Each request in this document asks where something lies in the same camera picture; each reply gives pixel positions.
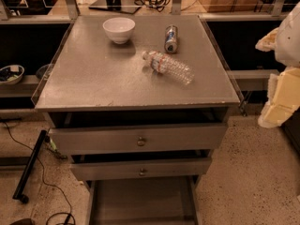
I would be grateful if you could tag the grey open bottom drawer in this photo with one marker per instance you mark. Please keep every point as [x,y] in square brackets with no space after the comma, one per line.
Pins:
[145,201]

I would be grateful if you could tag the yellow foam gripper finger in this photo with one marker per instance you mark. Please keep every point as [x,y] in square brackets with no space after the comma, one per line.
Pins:
[268,42]
[283,98]

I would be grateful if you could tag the grey side shelf right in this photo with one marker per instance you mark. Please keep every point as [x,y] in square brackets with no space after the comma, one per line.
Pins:
[252,80]

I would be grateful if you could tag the white ceramic bowl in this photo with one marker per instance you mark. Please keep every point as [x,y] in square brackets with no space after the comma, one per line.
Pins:
[119,29]

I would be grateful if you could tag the blue silver soda can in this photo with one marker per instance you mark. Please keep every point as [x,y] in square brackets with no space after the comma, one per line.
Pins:
[171,40]

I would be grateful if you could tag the grey middle drawer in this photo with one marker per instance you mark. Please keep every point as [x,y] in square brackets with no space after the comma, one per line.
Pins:
[141,169]

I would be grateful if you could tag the grey drawer cabinet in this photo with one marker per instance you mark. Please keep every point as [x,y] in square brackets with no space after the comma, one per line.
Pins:
[97,84]

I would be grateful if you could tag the black monitor stand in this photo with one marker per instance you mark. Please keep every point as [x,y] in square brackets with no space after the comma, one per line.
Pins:
[121,6]

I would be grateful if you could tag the bowl with small items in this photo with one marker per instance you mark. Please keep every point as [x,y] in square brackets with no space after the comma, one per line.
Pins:
[11,74]

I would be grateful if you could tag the grey side shelf left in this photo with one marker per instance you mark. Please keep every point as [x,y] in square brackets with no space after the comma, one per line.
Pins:
[24,88]

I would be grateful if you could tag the grey side shelf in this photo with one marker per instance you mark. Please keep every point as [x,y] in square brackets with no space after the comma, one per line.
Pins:
[252,80]
[24,88]

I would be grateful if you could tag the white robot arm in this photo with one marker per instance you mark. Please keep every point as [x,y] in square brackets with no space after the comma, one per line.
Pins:
[287,50]

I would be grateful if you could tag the clear plastic water bottle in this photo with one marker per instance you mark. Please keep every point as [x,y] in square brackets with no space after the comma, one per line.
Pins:
[164,64]

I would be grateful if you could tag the black bar on floor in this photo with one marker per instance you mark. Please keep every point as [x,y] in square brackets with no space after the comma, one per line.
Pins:
[18,194]

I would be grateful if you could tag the grey top drawer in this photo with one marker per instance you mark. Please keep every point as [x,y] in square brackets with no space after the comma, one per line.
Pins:
[108,140]

